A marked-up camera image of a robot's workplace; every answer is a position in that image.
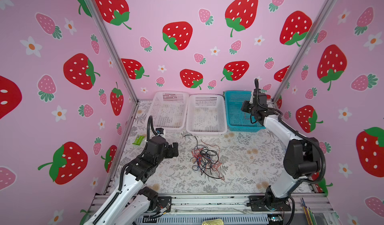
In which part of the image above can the black cable bundle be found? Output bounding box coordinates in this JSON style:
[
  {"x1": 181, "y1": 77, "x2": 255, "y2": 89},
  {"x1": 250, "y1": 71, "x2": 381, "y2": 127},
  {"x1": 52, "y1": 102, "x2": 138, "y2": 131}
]
[{"x1": 183, "y1": 134, "x2": 225, "y2": 181}]

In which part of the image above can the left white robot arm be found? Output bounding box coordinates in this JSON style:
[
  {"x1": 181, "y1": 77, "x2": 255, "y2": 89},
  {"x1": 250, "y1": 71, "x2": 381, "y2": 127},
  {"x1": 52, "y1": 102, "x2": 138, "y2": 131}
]
[{"x1": 84, "y1": 116, "x2": 179, "y2": 225}]

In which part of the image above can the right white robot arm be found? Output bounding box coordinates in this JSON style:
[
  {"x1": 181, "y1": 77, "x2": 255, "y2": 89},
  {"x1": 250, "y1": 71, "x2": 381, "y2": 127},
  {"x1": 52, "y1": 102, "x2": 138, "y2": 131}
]
[{"x1": 241, "y1": 79, "x2": 326, "y2": 211}]

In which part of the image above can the teal plastic basket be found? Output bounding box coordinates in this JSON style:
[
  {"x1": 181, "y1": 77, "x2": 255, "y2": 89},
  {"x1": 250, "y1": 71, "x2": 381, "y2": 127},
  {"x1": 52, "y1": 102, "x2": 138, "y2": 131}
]
[{"x1": 224, "y1": 90, "x2": 265, "y2": 133}]

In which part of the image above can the green small packet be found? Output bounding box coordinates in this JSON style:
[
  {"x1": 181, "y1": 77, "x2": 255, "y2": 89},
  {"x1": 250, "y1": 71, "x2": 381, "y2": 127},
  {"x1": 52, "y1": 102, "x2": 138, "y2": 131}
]
[{"x1": 133, "y1": 135, "x2": 146, "y2": 146}]

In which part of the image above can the left white plastic basket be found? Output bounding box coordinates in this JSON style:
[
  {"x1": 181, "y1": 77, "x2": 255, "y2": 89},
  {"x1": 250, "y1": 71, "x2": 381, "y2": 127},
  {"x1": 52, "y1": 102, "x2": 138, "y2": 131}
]
[{"x1": 147, "y1": 91, "x2": 189, "y2": 131}]

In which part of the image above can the white plastic basket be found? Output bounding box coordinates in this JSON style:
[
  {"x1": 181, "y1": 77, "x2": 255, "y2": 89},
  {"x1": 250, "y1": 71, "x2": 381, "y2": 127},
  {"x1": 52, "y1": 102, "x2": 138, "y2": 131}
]
[
  {"x1": 186, "y1": 94, "x2": 228, "y2": 136},
  {"x1": 147, "y1": 91, "x2": 189, "y2": 131}
]

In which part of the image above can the middle white plastic basket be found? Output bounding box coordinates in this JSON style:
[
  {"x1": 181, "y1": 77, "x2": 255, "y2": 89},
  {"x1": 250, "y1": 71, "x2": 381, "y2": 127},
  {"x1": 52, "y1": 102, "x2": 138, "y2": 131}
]
[{"x1": 186, "y1": 94, "x2": 228, "y2": 136}]

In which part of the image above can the gold foil object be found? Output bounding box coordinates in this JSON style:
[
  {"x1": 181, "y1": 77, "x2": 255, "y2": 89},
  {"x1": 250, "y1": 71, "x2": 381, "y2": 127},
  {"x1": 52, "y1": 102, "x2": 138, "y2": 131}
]
[{"x1": 202, "y1": 219, "x2": 224, "y2": 225}]

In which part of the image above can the coloured pencils bundle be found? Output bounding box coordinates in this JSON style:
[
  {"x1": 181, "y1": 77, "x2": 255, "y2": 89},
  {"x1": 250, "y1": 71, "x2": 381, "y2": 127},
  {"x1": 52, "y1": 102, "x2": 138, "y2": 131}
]
[{"x1": 301, "y1": 198, "x2": 317, "y2": 225}]

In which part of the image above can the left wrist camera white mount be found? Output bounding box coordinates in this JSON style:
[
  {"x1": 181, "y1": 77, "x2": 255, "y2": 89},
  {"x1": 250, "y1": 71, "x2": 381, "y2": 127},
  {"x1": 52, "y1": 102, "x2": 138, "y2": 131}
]
[{"x1": 155, "y1": 128, "x2": 165, "y2": 137}]

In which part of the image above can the aluminium front rail base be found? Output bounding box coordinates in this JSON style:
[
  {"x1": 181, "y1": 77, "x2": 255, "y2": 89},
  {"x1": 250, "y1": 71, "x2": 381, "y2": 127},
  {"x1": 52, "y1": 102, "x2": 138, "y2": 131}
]
[{"x1": 89, "y1": 192, "x2": 335, "y2": 225}]

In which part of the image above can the aluminium corner post right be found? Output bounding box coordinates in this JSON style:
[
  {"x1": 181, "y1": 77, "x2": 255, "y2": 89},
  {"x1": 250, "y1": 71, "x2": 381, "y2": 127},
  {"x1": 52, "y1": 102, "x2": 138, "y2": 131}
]
[{"x1": 272, "y1": 0, "x2": 338, "y2": 104}]

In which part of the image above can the aluminium corner post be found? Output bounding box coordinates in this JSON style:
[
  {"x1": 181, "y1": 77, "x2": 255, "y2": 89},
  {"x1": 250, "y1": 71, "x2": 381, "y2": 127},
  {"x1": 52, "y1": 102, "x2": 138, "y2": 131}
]
[
  {"x1": 84, "y1": 0, "x2": 138, "y2": 103},
  {"x1": 272, "y1": 0, "x2": 338, "y2": 104}
]

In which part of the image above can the aluminium corner post left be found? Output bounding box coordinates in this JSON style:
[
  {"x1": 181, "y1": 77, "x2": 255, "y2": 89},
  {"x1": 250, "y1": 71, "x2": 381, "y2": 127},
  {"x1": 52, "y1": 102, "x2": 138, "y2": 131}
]
[{"x1": 84, "y1": 0, "x2": 138, "y2": 103}]

